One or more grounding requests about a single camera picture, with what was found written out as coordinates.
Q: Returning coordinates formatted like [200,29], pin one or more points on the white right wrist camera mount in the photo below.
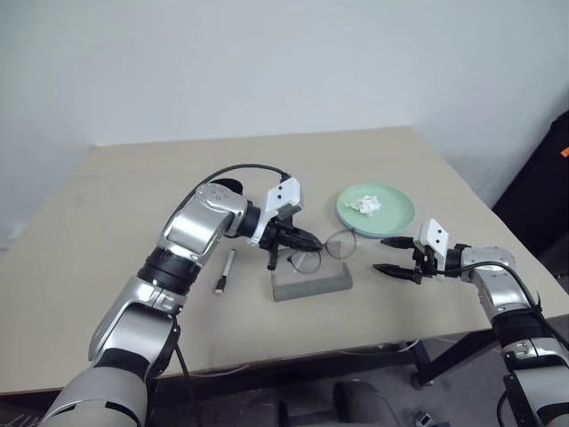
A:
[433,236]

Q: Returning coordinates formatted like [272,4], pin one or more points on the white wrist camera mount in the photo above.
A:
[284,193]
[433,236]

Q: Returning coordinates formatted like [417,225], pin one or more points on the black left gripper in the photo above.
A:
[274,234]

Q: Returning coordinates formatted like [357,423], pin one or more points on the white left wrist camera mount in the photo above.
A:
[284,193]

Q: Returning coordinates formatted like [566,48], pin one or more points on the grey glasses case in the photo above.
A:
[311,284]

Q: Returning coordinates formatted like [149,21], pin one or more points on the white marker with black cap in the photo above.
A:
[226,271]

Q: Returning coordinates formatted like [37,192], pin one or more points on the black case with orange label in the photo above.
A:
[540,191]

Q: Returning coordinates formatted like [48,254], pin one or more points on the green plate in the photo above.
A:
[378,209]

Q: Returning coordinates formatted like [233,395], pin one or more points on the black table frame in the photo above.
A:
[427,364]

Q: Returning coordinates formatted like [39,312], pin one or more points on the crumpled white tissue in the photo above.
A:
[366,204]

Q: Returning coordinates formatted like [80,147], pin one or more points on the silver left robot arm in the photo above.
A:
[195,222]

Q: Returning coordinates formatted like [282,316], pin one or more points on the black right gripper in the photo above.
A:
[422,264]

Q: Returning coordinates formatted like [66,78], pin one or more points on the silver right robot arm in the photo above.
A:
[489,267]

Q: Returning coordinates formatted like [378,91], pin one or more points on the light blue plate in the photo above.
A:
[361,233]

